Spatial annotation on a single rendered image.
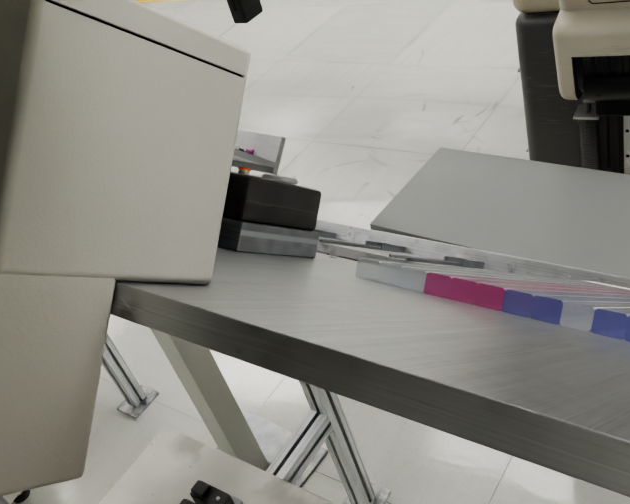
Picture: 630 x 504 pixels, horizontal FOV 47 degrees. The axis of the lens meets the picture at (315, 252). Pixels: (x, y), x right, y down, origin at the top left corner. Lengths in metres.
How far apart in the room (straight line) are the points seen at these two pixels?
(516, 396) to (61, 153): 0.13
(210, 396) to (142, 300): 1.26
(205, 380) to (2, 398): 1.25
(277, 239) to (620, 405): 0.31
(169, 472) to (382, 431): 0.81
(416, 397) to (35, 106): 0.12
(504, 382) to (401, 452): 1.47
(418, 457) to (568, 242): 0.69
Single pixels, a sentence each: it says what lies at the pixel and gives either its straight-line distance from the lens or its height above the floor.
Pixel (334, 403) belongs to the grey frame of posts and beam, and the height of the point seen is 0.33.
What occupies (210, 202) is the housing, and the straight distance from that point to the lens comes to 0.24.
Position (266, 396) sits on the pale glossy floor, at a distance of 1.85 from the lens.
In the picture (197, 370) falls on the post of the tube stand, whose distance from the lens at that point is 1.43.
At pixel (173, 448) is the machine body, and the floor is 0.62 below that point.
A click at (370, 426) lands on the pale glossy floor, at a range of 1.71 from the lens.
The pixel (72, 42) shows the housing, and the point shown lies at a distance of 0.21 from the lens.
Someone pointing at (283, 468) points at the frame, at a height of 0.32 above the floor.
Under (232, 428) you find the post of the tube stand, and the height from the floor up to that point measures 0.19.
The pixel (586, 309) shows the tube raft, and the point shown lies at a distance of 0.35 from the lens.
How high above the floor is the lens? 1.32
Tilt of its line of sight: 37 degrees down
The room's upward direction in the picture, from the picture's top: 19 degrees counter-clockwise
